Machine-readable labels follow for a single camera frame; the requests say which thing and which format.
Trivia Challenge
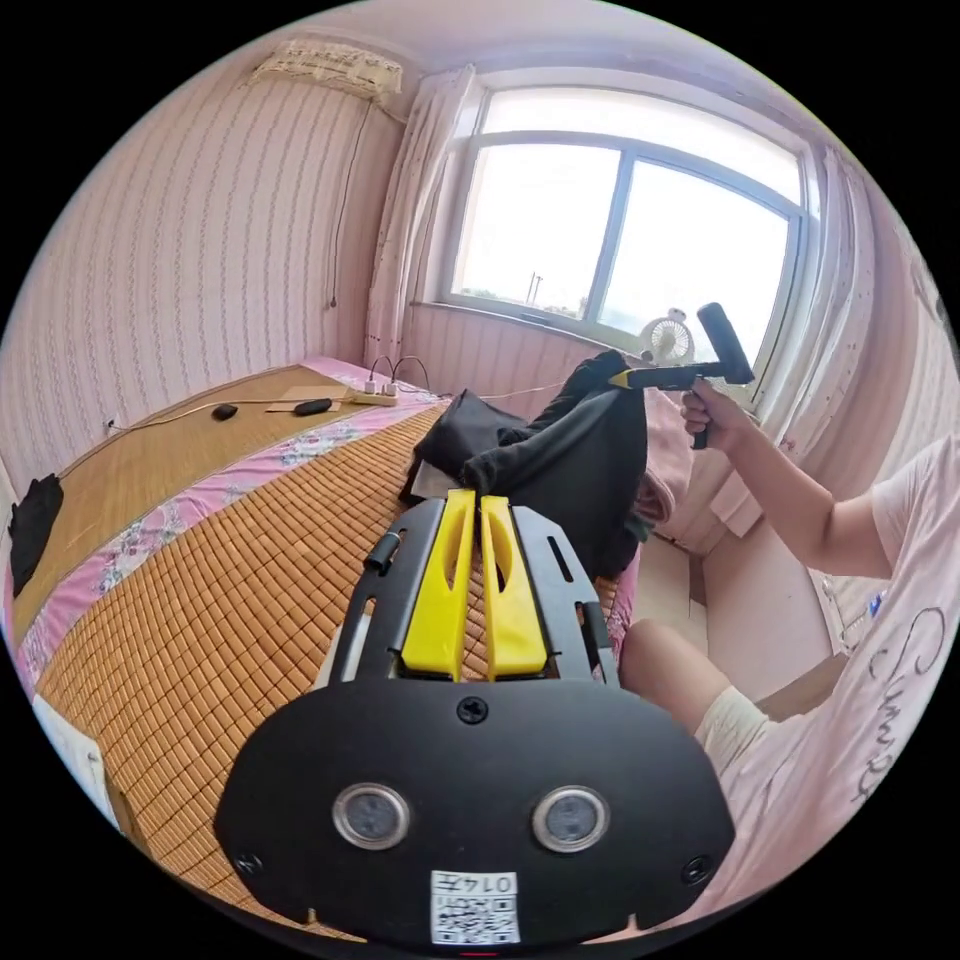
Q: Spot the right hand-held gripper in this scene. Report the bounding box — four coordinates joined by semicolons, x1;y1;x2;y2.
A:
608;359;723;452

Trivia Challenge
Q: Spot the white bedside cabinet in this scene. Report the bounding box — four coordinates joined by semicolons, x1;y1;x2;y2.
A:
29;692;123;832

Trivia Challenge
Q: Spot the window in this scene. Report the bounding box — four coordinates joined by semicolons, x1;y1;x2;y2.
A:
428;84;820;363

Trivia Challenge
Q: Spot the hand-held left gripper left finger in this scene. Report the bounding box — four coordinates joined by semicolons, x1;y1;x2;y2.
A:
400;489;477;670

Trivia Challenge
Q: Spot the small white fan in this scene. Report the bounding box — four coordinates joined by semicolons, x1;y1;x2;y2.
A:
639;306;700;367

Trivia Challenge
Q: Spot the white power strip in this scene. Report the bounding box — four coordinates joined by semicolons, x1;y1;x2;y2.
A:
349;355;430;409

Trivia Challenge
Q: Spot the person's body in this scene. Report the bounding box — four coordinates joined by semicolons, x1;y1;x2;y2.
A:
618;433;960;943

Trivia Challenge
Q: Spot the person's right forearm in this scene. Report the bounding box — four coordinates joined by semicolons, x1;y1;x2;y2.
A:
731;419;894;580

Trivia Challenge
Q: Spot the black short sleeve shirt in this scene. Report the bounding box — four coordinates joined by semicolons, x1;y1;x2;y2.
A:
398;350;651;583

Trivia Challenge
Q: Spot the bed with woven mat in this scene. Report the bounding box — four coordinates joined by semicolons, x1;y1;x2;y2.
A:
3;355;648;945

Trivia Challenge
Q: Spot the black folded garment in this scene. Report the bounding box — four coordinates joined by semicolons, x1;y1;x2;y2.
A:
8;472;66;599

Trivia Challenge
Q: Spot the pile of clothes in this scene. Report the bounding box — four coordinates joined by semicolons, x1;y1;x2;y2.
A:
633;388;704;528

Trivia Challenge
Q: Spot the air conditioner with lace cover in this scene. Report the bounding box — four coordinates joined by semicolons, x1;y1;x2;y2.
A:
249;37;407;104

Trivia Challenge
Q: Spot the person's right hand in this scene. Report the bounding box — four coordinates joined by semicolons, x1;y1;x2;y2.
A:
680;379;760;454

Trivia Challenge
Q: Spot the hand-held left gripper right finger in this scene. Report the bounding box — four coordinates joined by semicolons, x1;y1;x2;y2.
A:
480;494;544;682

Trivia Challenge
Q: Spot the white curtain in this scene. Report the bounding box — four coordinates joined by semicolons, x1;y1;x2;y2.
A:
749;142;880;451
362;63;483;376

